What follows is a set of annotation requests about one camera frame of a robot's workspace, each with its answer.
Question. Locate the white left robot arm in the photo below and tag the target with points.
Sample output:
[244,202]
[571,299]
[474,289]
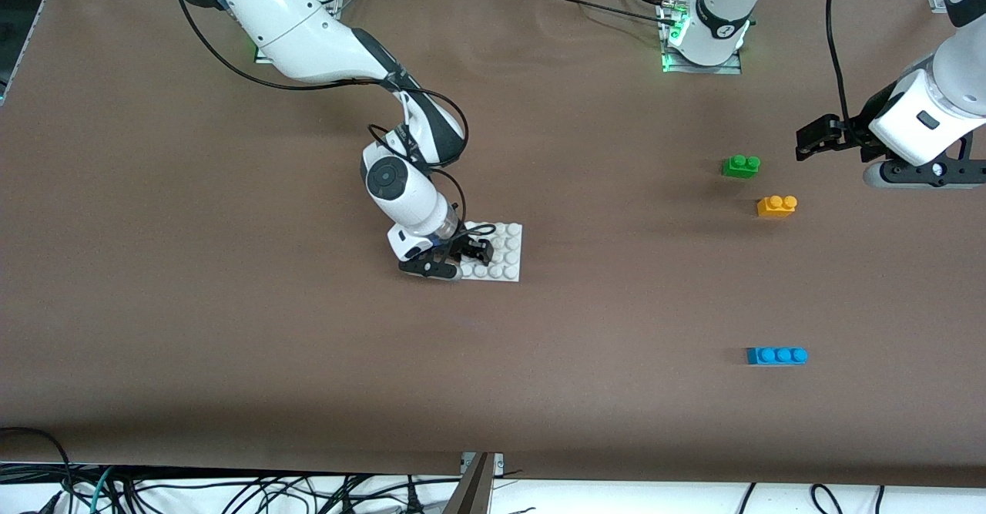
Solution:
[720,13]

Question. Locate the green two-stud block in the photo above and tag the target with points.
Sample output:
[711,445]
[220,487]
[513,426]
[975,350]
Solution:
[741,167]

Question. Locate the silver metal table bracket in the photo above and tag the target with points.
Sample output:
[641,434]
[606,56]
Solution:
[499,464]

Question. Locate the brown table cover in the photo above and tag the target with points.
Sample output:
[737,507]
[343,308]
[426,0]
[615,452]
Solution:
[231,344]

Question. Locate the white studded base plate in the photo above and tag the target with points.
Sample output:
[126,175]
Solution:
[508,256]

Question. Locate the blue three-stud block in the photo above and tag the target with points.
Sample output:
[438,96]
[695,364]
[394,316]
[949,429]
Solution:
[776,356]

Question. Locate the yellow two-stud block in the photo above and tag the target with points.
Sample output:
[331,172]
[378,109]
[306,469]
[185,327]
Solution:
[776,207]

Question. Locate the dark metal support post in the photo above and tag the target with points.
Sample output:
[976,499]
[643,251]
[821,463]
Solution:
[470,495]

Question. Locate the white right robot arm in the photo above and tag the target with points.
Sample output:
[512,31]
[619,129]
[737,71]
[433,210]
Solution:
[293,28]

